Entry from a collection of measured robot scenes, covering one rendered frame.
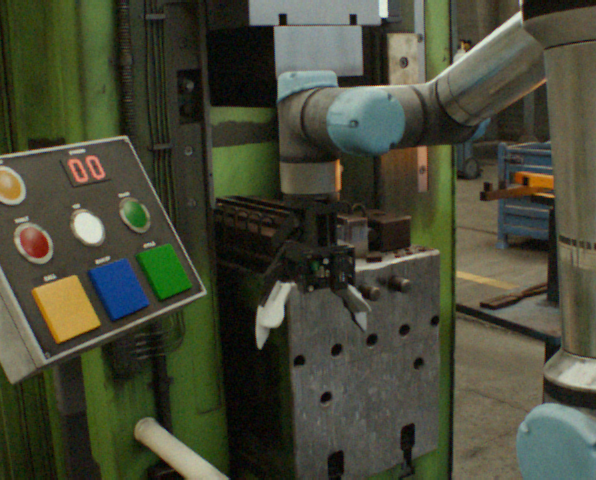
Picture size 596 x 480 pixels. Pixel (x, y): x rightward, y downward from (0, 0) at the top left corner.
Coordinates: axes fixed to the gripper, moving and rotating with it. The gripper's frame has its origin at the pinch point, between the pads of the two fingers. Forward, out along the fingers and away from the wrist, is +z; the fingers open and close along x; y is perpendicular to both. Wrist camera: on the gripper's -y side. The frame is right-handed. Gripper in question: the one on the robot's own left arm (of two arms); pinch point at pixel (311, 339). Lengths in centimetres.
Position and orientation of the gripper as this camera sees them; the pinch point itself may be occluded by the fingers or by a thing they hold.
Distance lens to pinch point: 110.7
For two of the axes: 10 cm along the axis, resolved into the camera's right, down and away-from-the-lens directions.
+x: 9.3, -1.1, 3.5
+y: 3.7, 1.9, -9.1
